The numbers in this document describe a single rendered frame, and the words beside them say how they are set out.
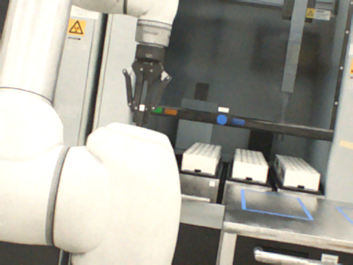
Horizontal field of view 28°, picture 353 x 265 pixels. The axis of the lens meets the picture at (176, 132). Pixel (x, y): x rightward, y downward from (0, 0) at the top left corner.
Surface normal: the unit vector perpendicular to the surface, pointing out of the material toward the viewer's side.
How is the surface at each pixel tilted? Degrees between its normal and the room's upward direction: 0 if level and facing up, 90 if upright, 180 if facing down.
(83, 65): 90
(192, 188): 90
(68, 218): 97
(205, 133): 90
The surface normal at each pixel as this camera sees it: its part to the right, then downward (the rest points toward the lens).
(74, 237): -0.29, 0.42
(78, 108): -0.09, 0.04
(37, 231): 0.03, 0.64
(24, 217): -0.02, 0.38
